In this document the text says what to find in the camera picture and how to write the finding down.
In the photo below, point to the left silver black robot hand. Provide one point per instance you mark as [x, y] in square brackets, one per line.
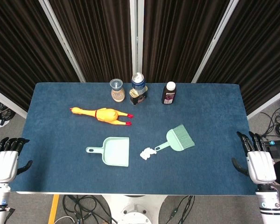
[3, 165]

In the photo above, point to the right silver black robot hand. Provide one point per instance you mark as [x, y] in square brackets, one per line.
[261, 165]

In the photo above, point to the mint green hand brush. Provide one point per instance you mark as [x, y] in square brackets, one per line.
[177, 138]

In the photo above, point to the mint green dustpan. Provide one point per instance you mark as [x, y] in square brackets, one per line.
[116, 151]

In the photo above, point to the white paper ball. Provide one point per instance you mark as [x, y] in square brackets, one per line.
[147, 154]

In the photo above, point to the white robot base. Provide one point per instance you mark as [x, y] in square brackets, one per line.
[135, 212]

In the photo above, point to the blue fabric table mat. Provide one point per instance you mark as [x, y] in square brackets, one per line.
[60, 175]

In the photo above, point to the yellow rubber chicken toy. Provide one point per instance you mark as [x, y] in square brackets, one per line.
[105, 114]

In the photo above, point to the dark juice bottle white cap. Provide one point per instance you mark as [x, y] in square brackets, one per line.
[169, 94]

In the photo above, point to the dark pleated curtain panel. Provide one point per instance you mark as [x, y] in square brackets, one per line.
[95, 35]
[177, 35]
[259, 46]
[18, 46]

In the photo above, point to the seasoning bottle clear cap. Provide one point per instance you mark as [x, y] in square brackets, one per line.
[117, 94]

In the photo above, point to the black luncheon meat tin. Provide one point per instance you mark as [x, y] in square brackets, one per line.
[137, 98]

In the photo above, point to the blue white beverage can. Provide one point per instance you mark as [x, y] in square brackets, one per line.
[138, 82]

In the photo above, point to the white aluminium frame rail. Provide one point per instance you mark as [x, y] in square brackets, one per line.
[270, 102]
[7, 102]

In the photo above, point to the white aluminium frame post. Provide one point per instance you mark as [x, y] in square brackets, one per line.
[133, 35]
[216, 35]
[60, 35]

